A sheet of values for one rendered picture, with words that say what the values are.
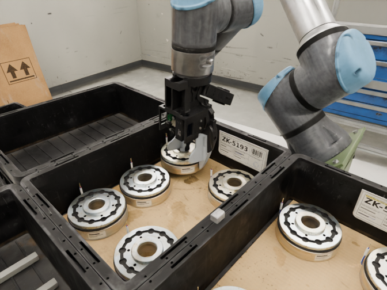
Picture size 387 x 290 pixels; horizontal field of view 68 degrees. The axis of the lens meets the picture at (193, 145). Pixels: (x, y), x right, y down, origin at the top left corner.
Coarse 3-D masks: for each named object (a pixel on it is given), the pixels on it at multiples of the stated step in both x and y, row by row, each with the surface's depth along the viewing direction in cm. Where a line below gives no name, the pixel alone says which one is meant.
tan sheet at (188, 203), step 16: (208, 160) 70; (176, 176) 65; (192, 176) 65; (208, 176) 65; (176, 192) 60; (192, 192) 60; (128, 208) 56; (144, 208) 56; (160, 208) 56; (176, 208) 56; (192, 208) 56; (208, 208) 56; (128, 224) 52; (144, 224) 52; (160, 224) 52; (176, 224) 52; (192, 224) 52; (96, 240) 49; (112, 240) 49; (112, 256) 47
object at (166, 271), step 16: (288, 160) 53; (304, 160) 53; (272, 176) 49; (352, 176) 48; (256, 192) 45; (384, 192) 45; (240, 208) 42; (224, 224) 39; (208, 240) 37; (176, 256) 35; (192, 256) 35; (160, 272) 33; (176, 272) 34; (144, 288) 31
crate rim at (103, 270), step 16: (144, 128) 63; (224, 128) 64; (112, 144) 58; (272, 144) 57; (64, 160) 53; (32, 176) 48; (256, 176) 48; (32, 192) 45; (240, 192) 45; (48, 208) 42; (224, 208) 42; (64, 224) 39; (208, 224) 39; (80, 240) 37; (192, 240) 37; (96, 256) 35; (160, 256) 35; (96, 272) 33; (112, 272) 33; (144, 272) 33; (112, 288) 31; (128, 288) 31
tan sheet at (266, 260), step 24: (264, 240) 49; (360, 240) 49; (240, 264) 45; (264, 264) 45; (288, 264) 45; (312, 264) 45; (336, 264) 45; (360, 264) 45; (264, 288) 42; (288, 288) 42; (312, 288) 42; (336, 288) 42; (360, 288) 42
